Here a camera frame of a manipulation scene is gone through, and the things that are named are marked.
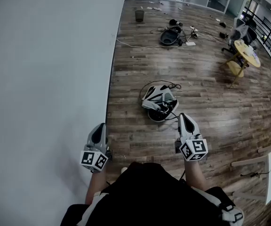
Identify black mesh waste bin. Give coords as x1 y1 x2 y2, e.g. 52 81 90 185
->
135 10 145 23

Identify person's black clothing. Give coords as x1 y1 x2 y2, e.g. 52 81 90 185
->
60 161 235 226

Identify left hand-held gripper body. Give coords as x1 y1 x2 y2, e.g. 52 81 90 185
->
80 139 113 174

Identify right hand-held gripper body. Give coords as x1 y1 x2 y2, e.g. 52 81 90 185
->
175 135 208 162

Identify white crumpled bag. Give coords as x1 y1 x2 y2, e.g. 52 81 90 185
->
242 45 255 56

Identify open black case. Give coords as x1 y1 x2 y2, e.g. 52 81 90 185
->
159 26 183 46

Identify person's right forearm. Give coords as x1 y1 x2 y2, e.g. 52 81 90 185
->
184 160 209 190

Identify open white grey case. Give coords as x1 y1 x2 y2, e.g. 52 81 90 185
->
141 85 180 122

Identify plastic covered office chair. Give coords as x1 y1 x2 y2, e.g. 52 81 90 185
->
221 22 248 54

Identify person's left forearm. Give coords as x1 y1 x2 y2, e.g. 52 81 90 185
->
85 170 108 206

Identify yellow round table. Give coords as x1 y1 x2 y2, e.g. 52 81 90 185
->
221 40 261 89

